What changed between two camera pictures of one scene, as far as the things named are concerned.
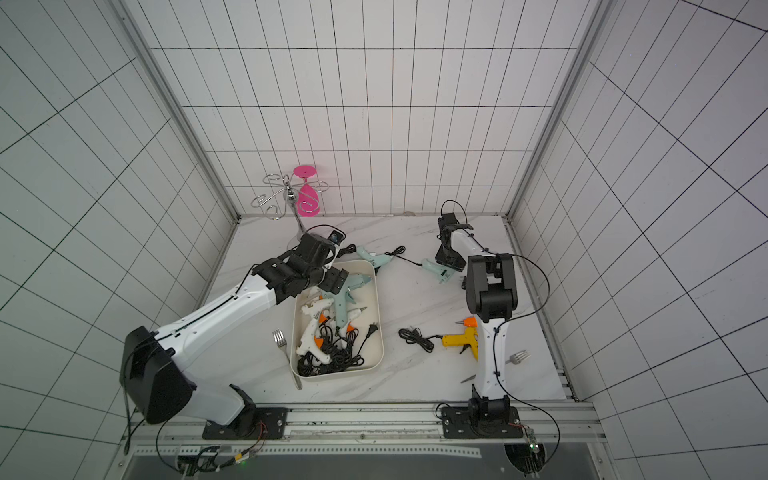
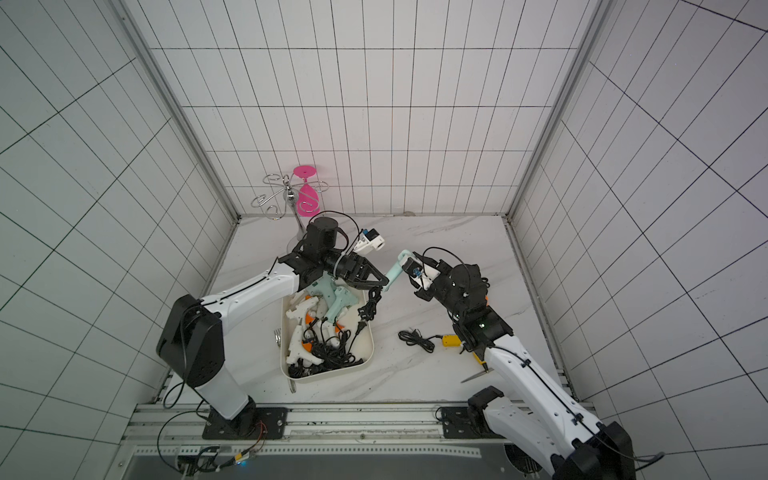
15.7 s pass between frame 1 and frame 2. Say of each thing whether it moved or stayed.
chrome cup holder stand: stayed
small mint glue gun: moved
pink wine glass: stayed
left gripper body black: moved
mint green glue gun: moved
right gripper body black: moved
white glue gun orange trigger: moved
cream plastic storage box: moved
